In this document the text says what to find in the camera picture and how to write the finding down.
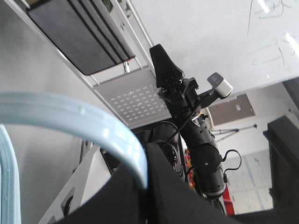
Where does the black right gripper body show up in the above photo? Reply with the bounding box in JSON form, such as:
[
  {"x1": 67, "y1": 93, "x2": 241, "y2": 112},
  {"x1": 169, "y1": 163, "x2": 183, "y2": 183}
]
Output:
[{"x1": 158, "y1": 77, "x2": 199, "y2": 117}]

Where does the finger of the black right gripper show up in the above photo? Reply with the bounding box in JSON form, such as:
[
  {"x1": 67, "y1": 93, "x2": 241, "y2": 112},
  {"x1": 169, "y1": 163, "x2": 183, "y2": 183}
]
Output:
[{"x1": 149, "y1": 44, "x2": 185, "y2": 88}]

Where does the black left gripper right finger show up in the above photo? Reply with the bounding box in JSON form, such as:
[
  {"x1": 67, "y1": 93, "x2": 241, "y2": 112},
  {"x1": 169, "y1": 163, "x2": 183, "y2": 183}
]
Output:
[{"x1": 146, "y1": 143, "x2": 239, "y2": 224}]

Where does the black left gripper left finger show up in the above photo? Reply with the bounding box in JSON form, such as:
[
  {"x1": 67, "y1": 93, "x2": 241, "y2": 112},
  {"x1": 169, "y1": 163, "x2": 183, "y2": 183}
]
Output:
[{"x1": 58, "y1": 165, "x2": 146, "y2": 224}]

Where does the light blue plastic basket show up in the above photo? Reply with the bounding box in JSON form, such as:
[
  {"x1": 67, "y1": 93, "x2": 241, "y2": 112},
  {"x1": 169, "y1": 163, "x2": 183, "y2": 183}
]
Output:
[{"x1": 0, "y1": 92, "x2": 148, "y2": 224}]

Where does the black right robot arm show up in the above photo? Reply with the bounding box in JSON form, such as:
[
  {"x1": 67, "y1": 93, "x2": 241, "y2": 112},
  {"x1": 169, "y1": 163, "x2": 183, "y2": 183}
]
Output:
[{"x1": 149, "y1": 44, "x2": 233, "y2": 200}]

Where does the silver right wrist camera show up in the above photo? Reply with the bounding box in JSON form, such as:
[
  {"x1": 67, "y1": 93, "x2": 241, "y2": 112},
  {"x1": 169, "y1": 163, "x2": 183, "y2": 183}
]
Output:
[{"x1": 207, "y1": 72, "x2": 233, "y2": 98}]

